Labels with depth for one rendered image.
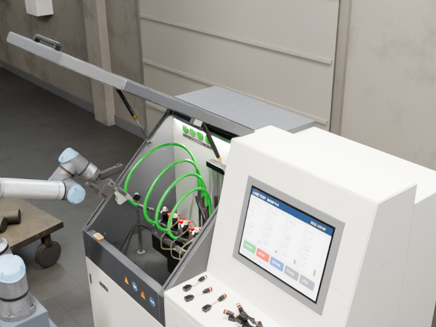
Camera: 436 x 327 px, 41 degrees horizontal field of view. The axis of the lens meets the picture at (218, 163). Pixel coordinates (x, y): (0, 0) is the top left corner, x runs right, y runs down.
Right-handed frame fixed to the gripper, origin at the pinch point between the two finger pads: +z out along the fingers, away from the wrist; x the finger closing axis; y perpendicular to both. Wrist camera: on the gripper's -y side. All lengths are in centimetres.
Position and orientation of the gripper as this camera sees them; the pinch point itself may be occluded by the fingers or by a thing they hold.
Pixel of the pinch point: (131, 197)
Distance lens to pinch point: 258.1
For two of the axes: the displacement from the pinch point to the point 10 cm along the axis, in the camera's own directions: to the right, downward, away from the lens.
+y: -6.2, 7.8, -0.7
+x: 3.4, 1.8, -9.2
